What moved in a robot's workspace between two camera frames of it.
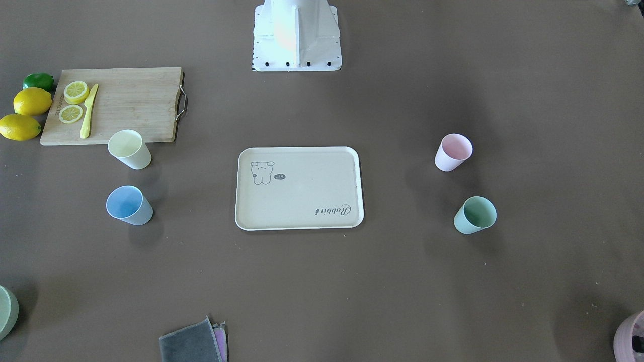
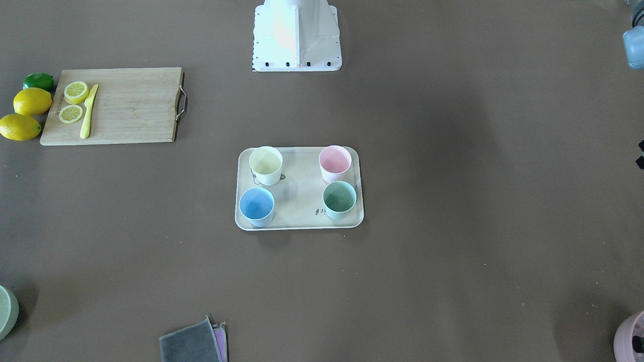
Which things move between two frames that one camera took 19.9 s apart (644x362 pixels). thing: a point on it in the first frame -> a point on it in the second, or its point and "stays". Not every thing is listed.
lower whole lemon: (18, 127) stays
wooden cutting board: (150, 101) stays
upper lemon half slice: (76, 92) stays
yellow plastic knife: (85, 129) stays
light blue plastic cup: (128, 203) -> (257, 204)
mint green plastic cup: (477, 214) -> (338, 197)
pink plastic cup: (453, 150) -> (335, 162)
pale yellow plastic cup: (128, 147) -> (266, 163)
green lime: (41, 80) stays
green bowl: (9, 312) stays
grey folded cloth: (195, 343) stays
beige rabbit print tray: (284, 188) stays
